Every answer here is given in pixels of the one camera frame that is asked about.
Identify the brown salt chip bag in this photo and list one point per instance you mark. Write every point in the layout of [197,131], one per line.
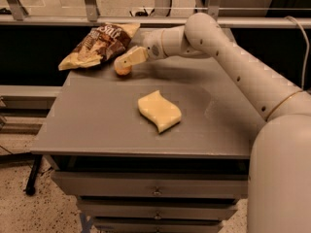
[99,45]

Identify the bottom grey drawer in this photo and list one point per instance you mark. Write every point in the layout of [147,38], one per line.
[143,225]

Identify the middle grey drawer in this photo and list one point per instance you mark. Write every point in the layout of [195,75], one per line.
[159,208]

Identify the grey drawer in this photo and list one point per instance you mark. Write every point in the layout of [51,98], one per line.
[159,208]
[143,225]
[147,185]

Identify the top grey drawer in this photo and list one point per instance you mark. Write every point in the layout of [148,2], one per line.
[147,185]

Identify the grey drawer cabinet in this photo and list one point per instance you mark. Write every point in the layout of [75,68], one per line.
[95,126]

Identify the black stand leg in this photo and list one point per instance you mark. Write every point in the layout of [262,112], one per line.
[30,186]

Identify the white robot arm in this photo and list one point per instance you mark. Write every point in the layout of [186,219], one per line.
[279,183]

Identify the metal railing frame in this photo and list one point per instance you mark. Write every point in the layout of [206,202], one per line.
[228,13]

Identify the yellow wavy sponge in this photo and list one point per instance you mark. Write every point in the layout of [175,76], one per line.
[161,112]

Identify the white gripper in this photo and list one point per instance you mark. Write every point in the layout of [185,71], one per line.
[153,46]

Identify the orange fruit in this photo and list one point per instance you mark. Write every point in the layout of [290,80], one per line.
[123,71]

